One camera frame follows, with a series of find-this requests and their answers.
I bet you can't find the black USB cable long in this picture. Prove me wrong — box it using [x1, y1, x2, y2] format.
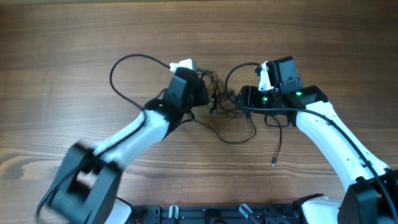
[264, 115, 290, 167]

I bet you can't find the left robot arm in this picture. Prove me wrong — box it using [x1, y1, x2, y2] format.
[38, 67, 208, 223]

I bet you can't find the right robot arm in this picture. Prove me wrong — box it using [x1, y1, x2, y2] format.
[230, 56, 397, 223]

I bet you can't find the right camera black cable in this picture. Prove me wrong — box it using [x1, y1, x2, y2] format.
[224, 62, 398, 223]

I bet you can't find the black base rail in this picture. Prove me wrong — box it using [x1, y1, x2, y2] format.
[127, 203, 307, 224]

